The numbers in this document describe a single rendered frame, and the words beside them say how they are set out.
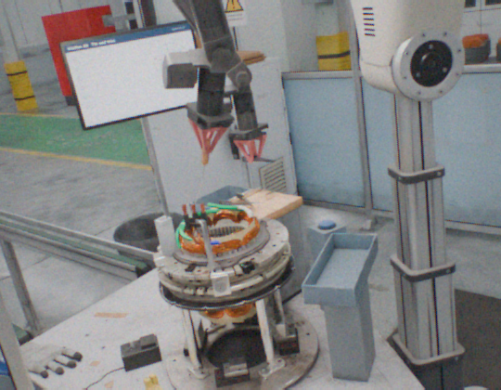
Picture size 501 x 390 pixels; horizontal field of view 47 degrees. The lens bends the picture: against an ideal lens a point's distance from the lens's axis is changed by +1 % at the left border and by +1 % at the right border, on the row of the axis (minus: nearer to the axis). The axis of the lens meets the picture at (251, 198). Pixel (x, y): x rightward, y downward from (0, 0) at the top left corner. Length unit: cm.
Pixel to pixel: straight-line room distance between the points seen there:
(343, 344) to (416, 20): 70
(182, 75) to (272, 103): 265
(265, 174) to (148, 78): 162
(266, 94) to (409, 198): 243
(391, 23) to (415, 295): 67
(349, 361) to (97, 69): 147
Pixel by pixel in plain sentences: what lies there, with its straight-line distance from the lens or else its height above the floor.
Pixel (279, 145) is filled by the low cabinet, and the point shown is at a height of 63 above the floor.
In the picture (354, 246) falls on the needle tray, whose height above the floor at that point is 103.
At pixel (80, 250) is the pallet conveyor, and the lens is 245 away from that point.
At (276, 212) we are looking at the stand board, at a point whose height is 106.
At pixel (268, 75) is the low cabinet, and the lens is 375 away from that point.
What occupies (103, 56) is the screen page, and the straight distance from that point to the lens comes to 230.
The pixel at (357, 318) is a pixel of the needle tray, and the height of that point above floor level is 95.
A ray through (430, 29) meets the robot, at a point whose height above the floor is 150.
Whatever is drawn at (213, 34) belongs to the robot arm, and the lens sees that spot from 109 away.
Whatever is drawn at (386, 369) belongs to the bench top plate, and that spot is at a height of 78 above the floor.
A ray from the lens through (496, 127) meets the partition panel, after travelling 338.
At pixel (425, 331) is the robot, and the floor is 75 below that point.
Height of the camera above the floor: 164
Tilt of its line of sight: 20 degrees down
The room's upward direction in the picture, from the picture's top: 10 degrees counter-clockwise
